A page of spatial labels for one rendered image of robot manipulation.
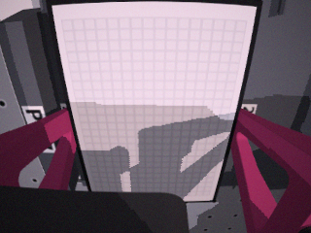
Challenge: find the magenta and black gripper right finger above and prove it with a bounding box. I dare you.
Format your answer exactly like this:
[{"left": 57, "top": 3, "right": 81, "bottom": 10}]
[{"left": 230, "top": 108, "right": 311, "bottom": 233}]

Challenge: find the light grey perforated base plate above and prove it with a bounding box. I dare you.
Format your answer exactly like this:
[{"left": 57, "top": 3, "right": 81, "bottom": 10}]
[{"left": 0, "top": 50, "right": 286, "bottom": 233}]

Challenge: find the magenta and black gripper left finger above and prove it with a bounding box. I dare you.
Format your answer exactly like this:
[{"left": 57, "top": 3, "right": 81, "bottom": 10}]
[{"left": 0, "top": 108, "right": 77, "bottom": 190}]

